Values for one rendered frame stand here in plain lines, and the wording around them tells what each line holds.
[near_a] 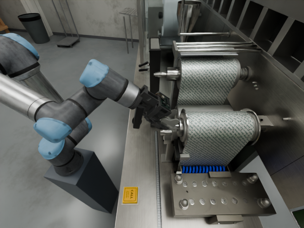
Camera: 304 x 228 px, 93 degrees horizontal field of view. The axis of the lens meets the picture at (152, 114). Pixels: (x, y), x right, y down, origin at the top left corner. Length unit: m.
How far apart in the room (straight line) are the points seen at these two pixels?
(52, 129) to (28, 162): 2.00
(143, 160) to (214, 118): 0.50
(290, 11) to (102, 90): 0.65
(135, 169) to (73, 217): 1.13
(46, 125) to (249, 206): 0.77
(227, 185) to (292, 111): 0.38
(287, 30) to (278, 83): 0.18
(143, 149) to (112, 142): 1.19
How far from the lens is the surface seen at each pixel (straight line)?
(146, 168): 0.87
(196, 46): 0.70
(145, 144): 0.94
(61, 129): 0.43
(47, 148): 0.82
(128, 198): 0.81
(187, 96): 0.72
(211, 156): 0.70
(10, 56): 0.74
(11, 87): 0.56
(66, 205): 1.94
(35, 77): 0.77
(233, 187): 0.79
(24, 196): 2.21
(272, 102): 0.71
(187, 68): 0.66
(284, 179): 0.71
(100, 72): 0.40
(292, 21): 0.72
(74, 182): 0.94
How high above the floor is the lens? 1.71
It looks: 47 degrees down
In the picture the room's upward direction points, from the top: straight up
